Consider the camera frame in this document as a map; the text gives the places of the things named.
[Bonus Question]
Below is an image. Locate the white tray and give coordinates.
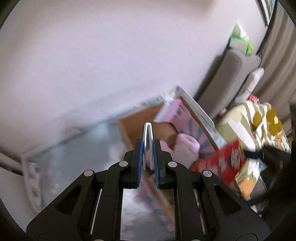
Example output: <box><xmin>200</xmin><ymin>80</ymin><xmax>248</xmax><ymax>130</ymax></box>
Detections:
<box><xmin>21</xmin><ymin>85</ymin><xmax>216</xmax><ymax>212</ymax></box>

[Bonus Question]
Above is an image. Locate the green tissue pack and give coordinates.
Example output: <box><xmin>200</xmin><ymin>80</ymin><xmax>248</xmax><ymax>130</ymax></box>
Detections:
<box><xmin>228</xmin><ymin>22</ymin><xmax>255</xmax><ymax>56</ymax></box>

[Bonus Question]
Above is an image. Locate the grey sofa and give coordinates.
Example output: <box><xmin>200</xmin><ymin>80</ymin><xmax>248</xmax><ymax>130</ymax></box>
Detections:
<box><xmin>195</xmin><ymin>49</ymin><xmax>265</xmax><ymax>121</ymax></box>

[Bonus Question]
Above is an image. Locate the grey floral cloth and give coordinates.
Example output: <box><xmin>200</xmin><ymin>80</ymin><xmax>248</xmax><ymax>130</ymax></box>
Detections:
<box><xmin>28</xmin><ymin>120</ymin><xmax>176</xmax><ymax>241</ymax></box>

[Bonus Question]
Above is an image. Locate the pink fluffy pouch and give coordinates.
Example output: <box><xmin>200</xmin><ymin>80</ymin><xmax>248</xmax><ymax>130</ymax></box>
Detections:
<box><xmin>159</xmin><ymin>133</ymin><xmax>201</xmax><ymax>168</ymax></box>

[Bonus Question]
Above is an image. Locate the red printed box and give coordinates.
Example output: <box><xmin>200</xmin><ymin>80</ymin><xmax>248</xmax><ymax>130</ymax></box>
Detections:
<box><xmin>192</xmin><ymin>139</ymin><xmax>247</xmax><ymax>188</ymax></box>

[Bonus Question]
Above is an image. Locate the green striped floral cushion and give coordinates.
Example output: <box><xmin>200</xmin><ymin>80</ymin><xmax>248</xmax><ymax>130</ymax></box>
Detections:
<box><xmin>216</xmin><ymin>100</ymin><xmax>292</xmax><ymax>200</ymax></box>

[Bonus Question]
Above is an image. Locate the beige curtain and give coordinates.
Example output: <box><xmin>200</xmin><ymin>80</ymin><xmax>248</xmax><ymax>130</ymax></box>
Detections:
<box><xmin>254</xmin><ymin>0</ymin><xmax>296</xmax><ymax>139</ymax></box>

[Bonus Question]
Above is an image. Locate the white plastic clip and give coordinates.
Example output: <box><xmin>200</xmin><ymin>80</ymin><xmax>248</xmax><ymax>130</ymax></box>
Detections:
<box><xmin>142</xmin><ymin>122</ymin><xmax>155</xmax><ymax>171</ymax></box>

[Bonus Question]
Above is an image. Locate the pink striped cardboard box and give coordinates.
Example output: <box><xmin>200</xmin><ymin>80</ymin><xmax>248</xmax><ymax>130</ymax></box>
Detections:
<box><xmin>118</xmin><ymin>95</ymin><xmax>227</xmax><ymax>233</ymax></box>

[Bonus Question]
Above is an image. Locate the framed wall picture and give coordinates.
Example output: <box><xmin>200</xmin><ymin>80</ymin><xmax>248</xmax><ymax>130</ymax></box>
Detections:
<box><xmin>259</xmin><ymin>0</ymin><xmax>278</xmax><ymax>26</ymax></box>

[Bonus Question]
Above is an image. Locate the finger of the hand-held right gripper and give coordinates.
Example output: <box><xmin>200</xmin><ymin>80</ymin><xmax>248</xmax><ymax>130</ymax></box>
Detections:
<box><xmin>242</xmin><ymin>150</ymin><xmax>265</xmax><ymax>160</ymax></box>

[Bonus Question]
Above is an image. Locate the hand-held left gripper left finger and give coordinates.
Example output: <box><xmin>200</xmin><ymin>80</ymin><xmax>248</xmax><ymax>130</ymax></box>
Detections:
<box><xmin>26</xmin><ymin>138</ymin><xmax>147</xmax><ymax>241</ymax></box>

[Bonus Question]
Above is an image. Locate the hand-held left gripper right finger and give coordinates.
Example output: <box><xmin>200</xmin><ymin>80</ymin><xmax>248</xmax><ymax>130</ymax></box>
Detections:
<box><xmin>153</xmin><ymin>140</ymin><xmax>271</xmax><ymax>241</ymax></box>

